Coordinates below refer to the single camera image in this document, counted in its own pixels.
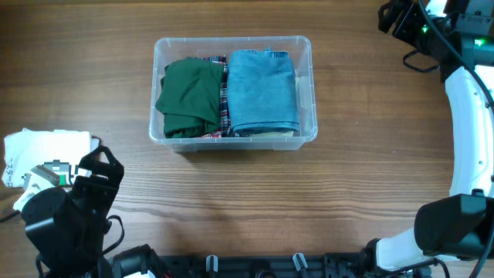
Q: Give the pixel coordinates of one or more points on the beige cloth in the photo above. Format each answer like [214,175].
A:
[277,133]

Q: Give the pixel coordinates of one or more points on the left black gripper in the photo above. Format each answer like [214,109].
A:
[106,189]

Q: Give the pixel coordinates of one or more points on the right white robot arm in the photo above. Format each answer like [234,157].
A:
[458,35]

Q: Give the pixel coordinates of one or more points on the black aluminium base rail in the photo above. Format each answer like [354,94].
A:
[329,265]

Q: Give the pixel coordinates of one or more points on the red plaid cloth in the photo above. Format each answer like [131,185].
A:
[225,127]

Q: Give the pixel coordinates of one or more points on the white printed t-shirt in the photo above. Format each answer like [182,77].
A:
[60,151]

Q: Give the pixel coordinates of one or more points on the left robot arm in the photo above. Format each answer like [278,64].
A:
[68,228]

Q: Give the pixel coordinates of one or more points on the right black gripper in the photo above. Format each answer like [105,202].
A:
[411,13]

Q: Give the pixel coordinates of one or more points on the dark green cloth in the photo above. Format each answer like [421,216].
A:
[190,97]

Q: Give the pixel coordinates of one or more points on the clear plastic storage bin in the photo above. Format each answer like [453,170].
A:
[299,48]

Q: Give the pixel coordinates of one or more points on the blue cloth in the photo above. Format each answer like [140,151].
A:
[262,92]

